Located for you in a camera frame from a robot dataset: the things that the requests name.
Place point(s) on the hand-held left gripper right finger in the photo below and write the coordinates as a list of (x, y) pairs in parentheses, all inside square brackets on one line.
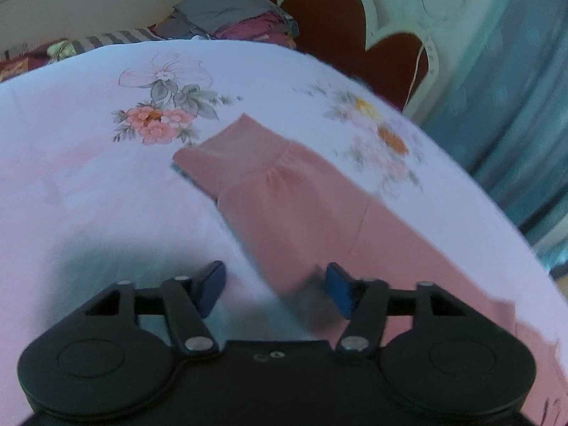
[(337, 290)]

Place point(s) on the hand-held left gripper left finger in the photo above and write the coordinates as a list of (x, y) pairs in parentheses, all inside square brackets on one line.
[(211, 285)]

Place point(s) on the pile of clothes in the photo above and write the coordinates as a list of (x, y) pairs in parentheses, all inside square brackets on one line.
[(230, 13)]

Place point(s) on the floral bedsheet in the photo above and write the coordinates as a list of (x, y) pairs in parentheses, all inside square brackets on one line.
[(88, 177)]

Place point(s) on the blue curtain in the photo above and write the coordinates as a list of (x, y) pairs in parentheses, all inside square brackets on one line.
[(506, 97)]

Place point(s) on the striped cloth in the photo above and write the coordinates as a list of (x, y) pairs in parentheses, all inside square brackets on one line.
[(120, 37)]

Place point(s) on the red headboard with white edge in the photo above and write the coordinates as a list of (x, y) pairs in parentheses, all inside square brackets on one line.
[(328, 22)]

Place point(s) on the dark red patterned blanket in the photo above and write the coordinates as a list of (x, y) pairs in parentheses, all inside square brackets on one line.
[(26, 60)]

